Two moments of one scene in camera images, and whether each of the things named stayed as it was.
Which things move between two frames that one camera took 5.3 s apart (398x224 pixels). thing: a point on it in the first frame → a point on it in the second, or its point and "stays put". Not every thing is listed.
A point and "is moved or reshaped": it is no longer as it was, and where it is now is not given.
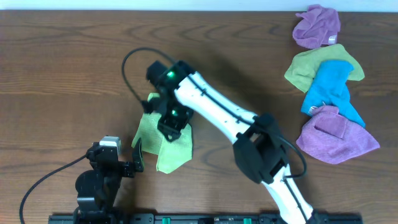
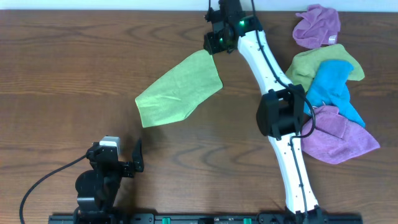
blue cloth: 329,88 stays put
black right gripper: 165,126 → 213,46
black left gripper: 129,167 stays put
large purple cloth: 334,139 stays put
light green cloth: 170,154 is moved or reshaped
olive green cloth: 304,66 stays put
